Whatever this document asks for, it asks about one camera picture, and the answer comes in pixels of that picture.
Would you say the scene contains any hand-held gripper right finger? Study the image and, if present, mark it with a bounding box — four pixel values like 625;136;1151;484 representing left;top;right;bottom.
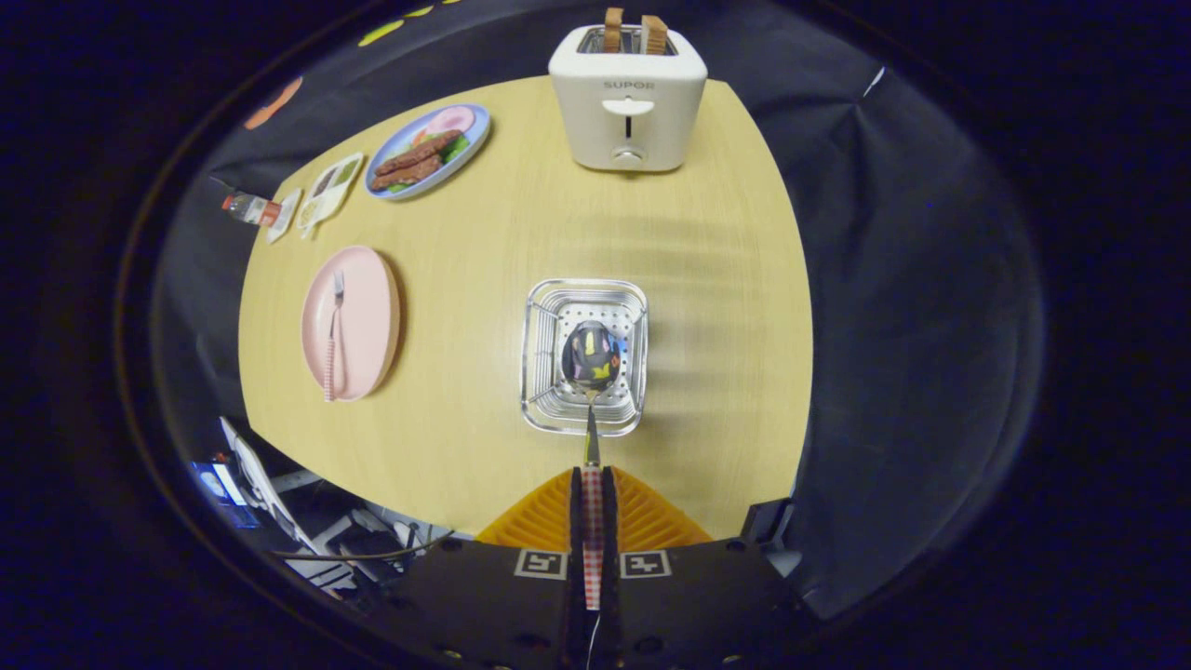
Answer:
603;465;824;670

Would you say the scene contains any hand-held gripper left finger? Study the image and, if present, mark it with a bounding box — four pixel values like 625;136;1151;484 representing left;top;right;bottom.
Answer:
368;465;585;670

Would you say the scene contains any spoon with red checked handle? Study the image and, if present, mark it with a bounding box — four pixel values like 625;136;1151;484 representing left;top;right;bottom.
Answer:
561;320;622;612

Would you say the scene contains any fork with red checked handle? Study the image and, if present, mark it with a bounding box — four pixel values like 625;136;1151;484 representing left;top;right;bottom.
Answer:
323;270;346;404

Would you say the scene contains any white metal stand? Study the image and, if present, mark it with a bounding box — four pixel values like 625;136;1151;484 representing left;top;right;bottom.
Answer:
219;416;322;559

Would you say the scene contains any blue glowing screen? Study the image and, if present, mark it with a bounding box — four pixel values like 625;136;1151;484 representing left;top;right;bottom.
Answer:
191;459;248;508

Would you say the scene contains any pink plate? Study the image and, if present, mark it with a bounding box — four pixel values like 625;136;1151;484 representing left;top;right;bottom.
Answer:
301;245;402;403

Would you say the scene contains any brown grilled meat strip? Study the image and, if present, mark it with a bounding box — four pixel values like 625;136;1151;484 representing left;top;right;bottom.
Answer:
372;154;444;192
375;130;463;176

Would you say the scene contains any small white coaster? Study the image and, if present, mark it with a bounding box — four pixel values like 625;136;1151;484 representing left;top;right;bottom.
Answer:
266;188;303;245

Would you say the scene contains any white divided sauce tray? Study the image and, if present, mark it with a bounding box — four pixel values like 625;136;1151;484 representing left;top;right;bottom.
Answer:
296;153;365;240

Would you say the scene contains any green lettuce leaf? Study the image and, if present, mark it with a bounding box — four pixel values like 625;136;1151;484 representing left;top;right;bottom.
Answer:
386;133;471;194

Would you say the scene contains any clear plastic bottle red label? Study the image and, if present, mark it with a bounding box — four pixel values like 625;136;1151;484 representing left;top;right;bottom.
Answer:
221;191;282;228

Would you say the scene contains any white toaster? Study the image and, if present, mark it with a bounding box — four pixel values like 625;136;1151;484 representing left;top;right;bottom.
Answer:
548;23;709;173

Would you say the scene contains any blue plate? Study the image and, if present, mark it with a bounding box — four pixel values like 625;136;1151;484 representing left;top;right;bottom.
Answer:
364;103;491;201

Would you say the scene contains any pink ham slice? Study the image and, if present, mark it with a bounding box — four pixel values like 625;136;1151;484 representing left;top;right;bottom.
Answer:
426;107;477;139

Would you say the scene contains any black bracket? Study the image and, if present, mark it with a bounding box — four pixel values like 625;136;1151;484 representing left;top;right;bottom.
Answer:
742;498;796;550

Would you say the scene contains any metal wire basket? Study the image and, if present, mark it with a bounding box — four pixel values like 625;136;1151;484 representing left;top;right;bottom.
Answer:
519;278;649;437

